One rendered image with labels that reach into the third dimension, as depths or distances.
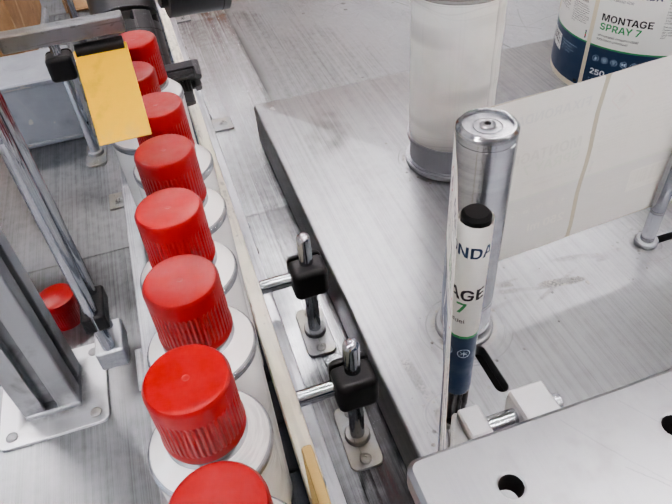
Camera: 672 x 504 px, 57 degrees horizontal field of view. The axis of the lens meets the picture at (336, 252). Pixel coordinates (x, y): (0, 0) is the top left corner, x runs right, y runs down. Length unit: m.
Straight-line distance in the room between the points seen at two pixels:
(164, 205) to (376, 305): 0.25
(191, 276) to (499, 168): 0.20
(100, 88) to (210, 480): 0.25
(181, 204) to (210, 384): 0.11
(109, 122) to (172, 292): 0.15
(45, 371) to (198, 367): 0.31
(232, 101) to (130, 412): 0.51
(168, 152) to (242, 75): 0.64
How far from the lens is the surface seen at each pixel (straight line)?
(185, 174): 0.35
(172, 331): 0.27
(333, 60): 1.00
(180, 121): 0.39
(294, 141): 0.72
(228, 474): 0.21
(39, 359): 0.53
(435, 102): 0.60
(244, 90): 0.94
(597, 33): 0.79
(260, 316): 0.48
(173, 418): 0.23
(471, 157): 0.38
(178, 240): 0.30
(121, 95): 0.39
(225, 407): 0.23
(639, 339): 0.53
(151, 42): 0.48
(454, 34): 0.57
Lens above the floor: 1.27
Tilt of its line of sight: 43 degrees down
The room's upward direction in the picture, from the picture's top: 5 degrees counter-clockwise
